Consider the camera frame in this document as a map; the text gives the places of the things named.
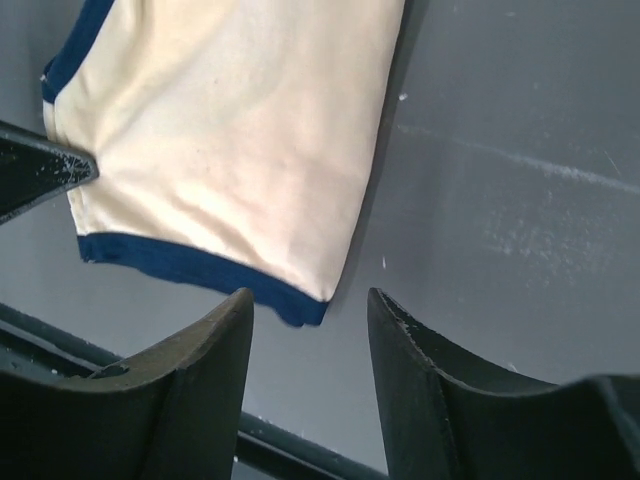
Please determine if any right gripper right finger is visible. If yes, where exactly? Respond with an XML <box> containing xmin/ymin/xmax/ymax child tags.
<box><xmin>367</xmin><ymin>288</ymin><xmax>639</xmax><ymax>479</ymax></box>

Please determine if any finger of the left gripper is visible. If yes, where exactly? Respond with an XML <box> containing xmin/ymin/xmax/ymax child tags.
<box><xmin>0</xmin><ymin>122</ymin><xmax>99</xmax><ymax>224</ymax></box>

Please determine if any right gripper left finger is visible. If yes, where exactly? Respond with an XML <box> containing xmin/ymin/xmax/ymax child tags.
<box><xmin>1</xmin><ymin>289</ymin><xmax>254</xmax><ymax>479</ymax></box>

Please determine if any beige underwear navy trim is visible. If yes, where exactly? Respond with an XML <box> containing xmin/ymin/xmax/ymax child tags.
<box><xmin>41</xmin><ymin>1</ymin><xmax>405</xmax><ymax>327</ymax></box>

